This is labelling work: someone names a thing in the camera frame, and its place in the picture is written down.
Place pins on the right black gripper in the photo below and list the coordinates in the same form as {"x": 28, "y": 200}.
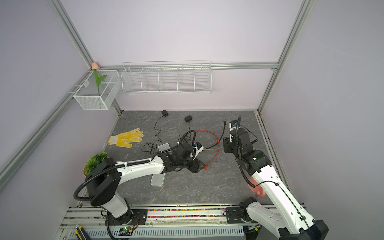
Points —
{"x": 227, "y": 145}

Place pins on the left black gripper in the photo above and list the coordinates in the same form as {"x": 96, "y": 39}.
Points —
{"x": 196, "y": 168}

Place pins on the white network switch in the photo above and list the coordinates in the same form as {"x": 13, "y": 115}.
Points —
{"x": 158, "y": 180}
{"x": 164, "y": 147}

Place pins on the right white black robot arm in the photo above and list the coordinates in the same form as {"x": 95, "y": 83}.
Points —
{"x": 270, "y": 186}

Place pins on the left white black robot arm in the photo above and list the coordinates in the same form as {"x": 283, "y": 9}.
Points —
{"x": 100, "y": 187}

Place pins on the pink watering can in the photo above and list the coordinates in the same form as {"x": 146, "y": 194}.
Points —
{"x": 258, "y": 189}

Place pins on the yellow work glove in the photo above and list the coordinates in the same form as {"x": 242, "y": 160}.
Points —
{"x": 126, "y": 140}

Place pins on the green potted plant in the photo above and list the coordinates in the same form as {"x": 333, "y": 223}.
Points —
{"x": 94, "y": 162}

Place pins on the small white mesh basket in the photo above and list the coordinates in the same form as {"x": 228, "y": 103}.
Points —
{"x": 87, "y": 94}

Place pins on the artificial pink tulip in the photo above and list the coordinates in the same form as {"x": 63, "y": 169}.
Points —
{"x": 99, "y": 79}

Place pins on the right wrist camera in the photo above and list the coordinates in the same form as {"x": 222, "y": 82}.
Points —
{"x": 233, "y": 125}

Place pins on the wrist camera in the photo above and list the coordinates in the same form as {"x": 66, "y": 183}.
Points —
{"x": 233, "y": 125}
{"x": 198, "y": 147}

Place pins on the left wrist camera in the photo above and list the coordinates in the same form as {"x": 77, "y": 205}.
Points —
{"x": 198, "y": 147}

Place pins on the long white wire basket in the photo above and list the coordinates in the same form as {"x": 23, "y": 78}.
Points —
{"x": 167, "y": 77}

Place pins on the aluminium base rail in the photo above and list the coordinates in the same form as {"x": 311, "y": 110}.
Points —
{"x": 183, "y": 222}

